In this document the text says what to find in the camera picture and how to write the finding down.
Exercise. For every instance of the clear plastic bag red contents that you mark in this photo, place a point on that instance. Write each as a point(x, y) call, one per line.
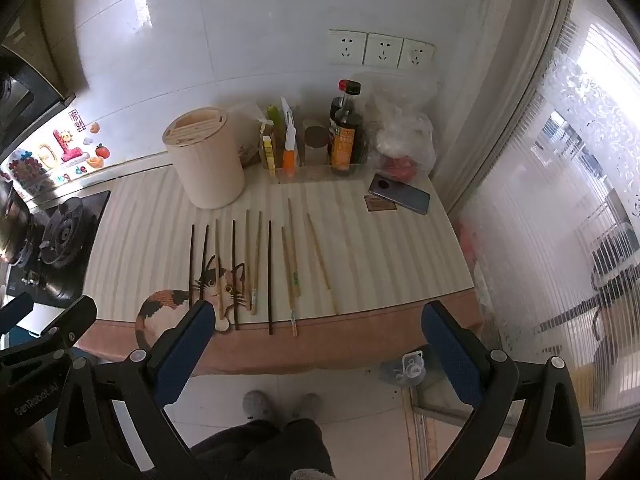
point(405, 145)

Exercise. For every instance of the dark cooking pot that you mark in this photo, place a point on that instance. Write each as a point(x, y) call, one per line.
point(12, 220)

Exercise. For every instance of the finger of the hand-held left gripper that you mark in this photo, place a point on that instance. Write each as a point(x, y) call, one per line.
point(70, 322)
point(15, 312)

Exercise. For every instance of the grey fuzzy slipper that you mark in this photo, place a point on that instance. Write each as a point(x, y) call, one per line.
point(307, 404)
point(256, 404)

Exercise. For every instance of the black gas stove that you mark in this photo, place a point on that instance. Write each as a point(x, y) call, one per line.
point(60, 240)

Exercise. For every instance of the frosted glass sliding door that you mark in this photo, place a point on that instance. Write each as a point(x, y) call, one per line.
point(550, 185)

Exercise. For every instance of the clear plastic item on floor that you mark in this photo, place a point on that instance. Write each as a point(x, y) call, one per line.
point(406, 367)

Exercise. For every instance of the wooden chopstick green print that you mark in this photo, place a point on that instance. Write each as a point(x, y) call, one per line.
point(288, 280)
point(293, 245)

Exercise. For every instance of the dark smartphone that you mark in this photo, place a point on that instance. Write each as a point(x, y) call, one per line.
point(400, 194)

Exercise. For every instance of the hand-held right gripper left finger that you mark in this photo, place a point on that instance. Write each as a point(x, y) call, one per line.
point(182, 355)

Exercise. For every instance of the striped cat print mat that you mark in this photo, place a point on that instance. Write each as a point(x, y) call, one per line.
point(380, 260)

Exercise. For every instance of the dark bottle red cap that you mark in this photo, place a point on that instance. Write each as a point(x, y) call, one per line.
point(336, 110)

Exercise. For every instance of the orange and white tool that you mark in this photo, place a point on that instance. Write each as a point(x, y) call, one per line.
point(289, 152)

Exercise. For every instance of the brown card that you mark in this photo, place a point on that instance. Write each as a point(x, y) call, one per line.
point(380, 204)

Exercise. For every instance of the dark sauce bottle orange label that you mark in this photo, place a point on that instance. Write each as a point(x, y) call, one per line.
point(345, 145)

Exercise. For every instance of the clear plastic organiser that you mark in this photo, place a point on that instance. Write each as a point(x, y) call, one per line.
point(280, 170)

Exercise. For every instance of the yellow box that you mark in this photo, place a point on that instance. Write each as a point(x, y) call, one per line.
point(269, 155)

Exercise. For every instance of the black range hood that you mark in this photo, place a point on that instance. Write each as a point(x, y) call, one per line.
point(25, 90)

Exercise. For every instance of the glass jar brown lid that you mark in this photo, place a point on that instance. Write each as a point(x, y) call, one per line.
point(315, 142)

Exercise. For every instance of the colourful wall stickers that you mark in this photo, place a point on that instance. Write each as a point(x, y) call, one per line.
point(55, 147)

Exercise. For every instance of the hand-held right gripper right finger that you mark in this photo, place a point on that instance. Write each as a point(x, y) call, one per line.
point(452, 355)

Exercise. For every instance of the cream round chopstick holder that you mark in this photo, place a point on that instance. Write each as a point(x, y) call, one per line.
point(207, 160)

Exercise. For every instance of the white wall socket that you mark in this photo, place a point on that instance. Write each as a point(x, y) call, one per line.
point(416, 55)
point(383, 51)
point(347, 47)

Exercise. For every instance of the dark chopstick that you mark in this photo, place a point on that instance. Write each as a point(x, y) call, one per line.
point(234, 270)
point(204, 260)
point(270, 280)
point(192, 260)

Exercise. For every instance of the light wooden banded chopstick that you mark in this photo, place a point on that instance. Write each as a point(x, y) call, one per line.
point(219, 260)

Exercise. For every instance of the person's legs dark trousers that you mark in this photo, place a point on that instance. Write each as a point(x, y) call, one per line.
point(265, 450)

